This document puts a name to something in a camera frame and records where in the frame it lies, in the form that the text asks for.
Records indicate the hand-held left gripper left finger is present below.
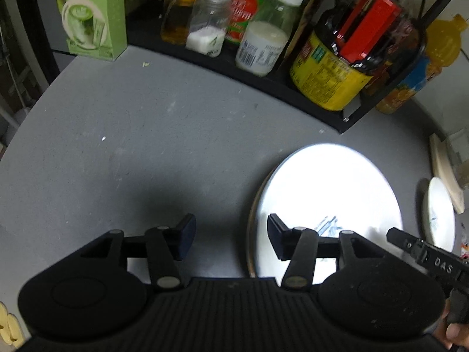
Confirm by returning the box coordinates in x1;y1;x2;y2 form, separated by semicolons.
79;213;196;290

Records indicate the shallow white plate with print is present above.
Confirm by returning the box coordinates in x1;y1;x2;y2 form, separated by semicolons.
421;177;457;252

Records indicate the cream plastic object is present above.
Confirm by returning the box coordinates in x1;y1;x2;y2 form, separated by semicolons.
0;301;19;351

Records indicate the green carton box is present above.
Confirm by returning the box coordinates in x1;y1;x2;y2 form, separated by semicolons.
53;0;128;61

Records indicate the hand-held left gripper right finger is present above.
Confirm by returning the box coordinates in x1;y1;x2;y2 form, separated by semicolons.
267;213;371;290

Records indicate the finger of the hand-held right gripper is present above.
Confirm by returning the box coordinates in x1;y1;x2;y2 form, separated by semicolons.
386;227;422;261

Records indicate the person's right hand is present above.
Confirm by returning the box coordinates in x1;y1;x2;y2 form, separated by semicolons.
435;299;464;351

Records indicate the deep white plate with print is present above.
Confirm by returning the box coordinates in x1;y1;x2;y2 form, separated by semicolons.
253;143;404;287

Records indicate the wooden board at edge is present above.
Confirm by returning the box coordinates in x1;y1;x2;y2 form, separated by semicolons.
429;128;469;215

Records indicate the clear jar with white powder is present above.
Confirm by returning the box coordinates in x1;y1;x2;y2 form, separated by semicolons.
185;0;235;58

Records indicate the white plastic jar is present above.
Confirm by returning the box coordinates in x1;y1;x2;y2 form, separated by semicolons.
235;20;290;77

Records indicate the cooking oil bottle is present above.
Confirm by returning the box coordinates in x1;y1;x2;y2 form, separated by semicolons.
160;0;212;46

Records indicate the orange juice bottle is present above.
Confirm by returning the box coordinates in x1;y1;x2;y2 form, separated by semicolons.
374;14;469;115

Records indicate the small red label bottle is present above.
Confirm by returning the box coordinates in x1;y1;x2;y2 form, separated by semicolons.
224;0;259;47

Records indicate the green bottle with white cap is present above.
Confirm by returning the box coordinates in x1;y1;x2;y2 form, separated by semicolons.
256;0;306;37

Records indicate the black metal rack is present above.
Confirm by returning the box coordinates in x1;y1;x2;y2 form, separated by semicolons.
125;0;469;134

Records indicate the dark bottle with yellow label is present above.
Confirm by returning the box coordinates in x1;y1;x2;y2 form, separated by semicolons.
289;0;426;112

